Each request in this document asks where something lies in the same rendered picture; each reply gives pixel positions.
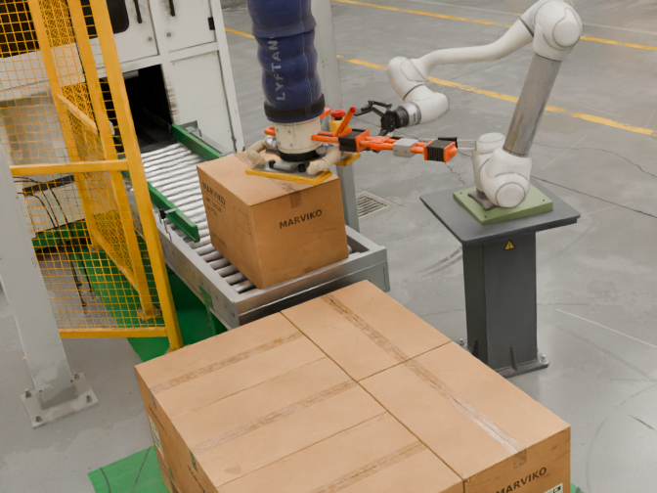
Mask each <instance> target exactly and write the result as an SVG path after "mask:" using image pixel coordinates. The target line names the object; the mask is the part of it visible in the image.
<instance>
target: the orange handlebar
mask: <svg viewBox="0 0 657 493"><path fill-rule="evenodd" d="M329 114H330V108H325V112H324V113H323V114H321V115H320V119H322V118H323V117H325V116H327V115H329ZM264 133H265V134H266V135H271V136H276V132H275V126H269V127H266V128H265V129H264ZM319 134H325V135H326V134H327V135H334V134H335V133H333V132H325V131H319ZM389 138H390V137H384V136H377V137H368V136H367V137H366V141H362V140H361V141H360V143H359V145H360V147H368V148H370V150H376V151H383V150H391V151H393V146H392V145H393V144H394V143H395V142H397V141H398V140H393V139H389ZM311 140H312V141H320V142H328V143H335V144H338V139H337V137H329V136H321V135H312V136H311ZM426 144H427V143H419V142H417V143H416V146H415V147H411V148H410V152H411V153H416V154H423V146H425V145H426ZM457 152H458V149H457V148H456V147H453V148H452V149H451V150H449V151H448V157H452V156H454V155H455V154H456V153H457Z"/></svg>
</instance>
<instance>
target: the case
mask: <svg viewBox="0 0 657 493"><path fill-rule="evenodd" d="M254 164H256V163H254V162H252V161H250V160H248V158H247V156H246V151H244V152H241V153H237V154H234V155H230V156H227V157H221V158H217V159H215V160H211V161H208V162H204V163H201V164H197V175H198V180H199V184H200V189H201V194H202V199H203V205H204V210H205V215H206V220H207V225H208V230H209V235H210V240H211V244H212V246H213V247H215V248H216V249H217V250H218V251H219V252H220V253H221V254H222V255H223V256H224V257H225V258H226V259H227V260H229V261H230V262H231V263H232V264H233V265H234V266H235V267H236V268H237V269H238V270H239V271H240V272H241V273H242V274H244V275H245V276H246V278H247V279H248V280H249V281H250V282H251V283H252V284H253V285H254V286H256V287H257V288H258V289H260V290H262V289H265V288H268V287H270V286H272V285H275V284H278V283H281V282H283V281H286V280H289V279H292V278H295V277H297V276H300V275H303V274H306V273H308V272H311V271H314V270H317V269H320V268H322V267H325V266H328V265H331V264H332V263H335V262H338V261H341V260H344V259H346V258H349V254H348V245H347V238H346V230H345V222H344V213H343V205H342V197H341V189H340V181H339V177H337V176H335V175H333V174H332V176H330V178H328V179H327V180H325V181H324V182H322V183H321V184H319V185H310V184H304V183H298V182H291V181H286V180H279V179H273V178H267V177H260V176H254V175H248V174H245V170H246V169H248V168H249V167H250V166H252V165H254Z"/></svg>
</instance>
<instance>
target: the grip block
mask: <svg viewBox="0 0 657 493"><path fill-rule="evenodd" d="M367 136H368V137H370V131H369V130H365V129H356V128H353V129H351V128H348V129H347V130H345V131H343V132H342V133H340V134H338V135H337V139H338V147H339V150H340V151H344V152H352V153H356V150H357V153H359V152H360V151H362V150H364V149H365V148H367V147H360V145H359V143H360V141H361V140H362V141H366V137H367Z"/></svg>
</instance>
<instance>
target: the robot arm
mask: <svg viewBox="0 0 657 493"><path fill-rule="evenodd" d="M573 7H574V1H573V0H540V1H538V2H537V3H536V4H534V5H533V6H532V7H531V8H529V9H528V10H527V11H526V12H525V13H524V14H523V15H522V16H521V17H520V18H519V19H518V20H517V21H516V22H515V23H514V25H513V26H512V27H511V28H510V29H509V30H508V31H507V32H506V33H505V35H504V36H503V37H502V38H500V39H499V40H498V41H496V42H494V43H492V44H489V45H485V46H476V47H465V48H454V49H444V50H438V51H434V52H431V53H429V54H427V55H425V56H423V57H421V58H419V59H410V60H408V59H407V58H404V57H395V58H393V59H392V60H391V61H390V62H389V63H388V65H387V70H386V72H387V76H388V79H389V81H390V83H391V85H392V86H393V88H394V90H395V91H396V93H397V94H398V95H399V96H400V97H401V98H402V99H403V101H404V102H405V104H403V105H400V106H398V107H397V109H394V110H391V107H392V104H388V103H385V104H383V103H379V102H376V101H372V100H368V103H369V104H368V105H366V106H365V107H362V108H361V110H360V111H357V112H355V113H354V114H353V115H355V116H359V115H362V114H365V113H368V112H371V111H373V112H375V113H376V114H378V115H379V116H381V120H380V122H381V129H380V132H379V134H378V135H377V136H384V137H385V135H387V136H386V137H390V138H389V139H392V136H393V131H394V130H396V129H399V128H402V127H404V128H408V127H411V126H414V125H417V124H424V123H428V122H431V121H433V120H435V119H437V118H439V117H441V116H442V115H444V114H445V112H446V111H447V109H448V106H449V103H448V100H447V98H446V96H445V95H443V94H441V93H437V92H432V91H431V90H429V89H428V88H427V87H426V86H425V85H424V84H425V81H426V80H427V79H428V74H429V72H430V71H431V70H432V69H433V68H434V67H436V66H439V65H442V64H460V63H484V62H490V61H495V60H498V59H501V58H503V57H505V56H507V55H509V54H511V53H513V52H514V51H516V50H518V49H520V48H521V47H523V46H525V45H527V44H529V43H531V42H533V50H534V52H535V54H534V56H533V59H532V62H531V64H530V67H529V70H528V73H527V76H526V79H525V82H524V85H523V88H522V91H521V94H520V97H519V100H518V102H517V105H516V108H515V111H514V114H513V117H512V120H511V123H510V126H509V128H508V131H507V134H506V137H505V136H504V135H503V134H501V133H487V134H484V135H482V136H480V138H479V139H478V140H477V142H476V144H477V151H473V152H472V160H473V172H474V178H475V183H476V190H473V191H469V192H468V193H467V195H468V196H469V197H470V198H473V199H474V200H475V201H476V202H478V203H479V204H480V205H481V206H482V207H483V209H484V210H485V211H489V210H492V209H494V208H496V207H500V206H502V207H509V208H511V207H516V206H518V205H520V204H521V203H522V202H523V201H525V200H526V196H527V194H528V191H529V186H528V185H529V180H530V174H531V169H532V164H533V161H532V159H531V157H530V155H529V152H530V150H531V147H532V144H533V141H534V138H535V136H536V133H537V130H538V127H539V124H540V122H541V119H542V116H543V113H544V110H545V108H546V105H547V102H548V97H549V95H550V92H551V89H552V86H553V83H554V81H555V78H556V76H557V73H558V70H559V68H560V65H561V62H562V61H563V60H565V59H566V58H567V57H568V55H569V54H570V52H571V51H572V49H573V47H574V46H575V45H576V44H577V43H578V41H579V40H580V38H581V35H582V31H583V26H582V21H581V18H580V17H579V15H578V14H577V12H576V11H575V10H574V9H573ZM372 105H377V106H381V107H385V108H386V109H387V111H386V112H385V113H383V112H381V111H379V110H378V109H376V108H375V107H373V106H372ZM384 130H386V131H384ZM388 132H389V134H388Z"/></svg>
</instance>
